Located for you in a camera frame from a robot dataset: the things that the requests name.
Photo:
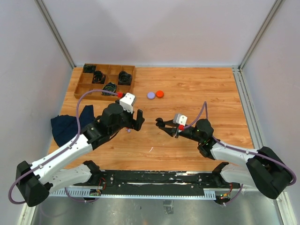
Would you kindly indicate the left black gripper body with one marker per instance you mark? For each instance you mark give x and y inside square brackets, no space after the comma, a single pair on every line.
[127,120]

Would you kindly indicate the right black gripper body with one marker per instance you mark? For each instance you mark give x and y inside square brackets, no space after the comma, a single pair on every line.
[186,132]

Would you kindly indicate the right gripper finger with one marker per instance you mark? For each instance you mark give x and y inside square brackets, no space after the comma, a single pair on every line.
[168,123]
[169,130]

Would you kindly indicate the black earbud charging case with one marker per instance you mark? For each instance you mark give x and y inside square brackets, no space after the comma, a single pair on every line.
[159,122]

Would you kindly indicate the orange earbud charging case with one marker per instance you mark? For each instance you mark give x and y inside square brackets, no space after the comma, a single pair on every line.
[159,94]

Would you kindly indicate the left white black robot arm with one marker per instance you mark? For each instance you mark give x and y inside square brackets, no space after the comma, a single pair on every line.
[36,180]

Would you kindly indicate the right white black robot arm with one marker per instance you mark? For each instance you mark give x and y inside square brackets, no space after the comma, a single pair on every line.
[260,168]

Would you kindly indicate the purple earbud charging case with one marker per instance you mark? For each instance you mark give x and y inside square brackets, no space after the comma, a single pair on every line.
[151,95]

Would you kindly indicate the wooden compartment tray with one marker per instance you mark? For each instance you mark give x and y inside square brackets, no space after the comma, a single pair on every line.
[110,77]

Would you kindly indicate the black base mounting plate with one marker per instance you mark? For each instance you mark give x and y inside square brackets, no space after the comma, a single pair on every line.
[154,183]

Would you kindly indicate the dark blue cloth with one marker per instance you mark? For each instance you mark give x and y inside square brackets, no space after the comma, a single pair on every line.
[64,127]

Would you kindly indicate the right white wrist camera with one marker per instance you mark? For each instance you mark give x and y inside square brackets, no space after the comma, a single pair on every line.
[180,119]

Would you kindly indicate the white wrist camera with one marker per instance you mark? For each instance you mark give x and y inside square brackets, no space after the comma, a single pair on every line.
[127,102]
[180,119]

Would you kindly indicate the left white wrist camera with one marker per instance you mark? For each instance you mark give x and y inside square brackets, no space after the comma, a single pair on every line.
[127,102]

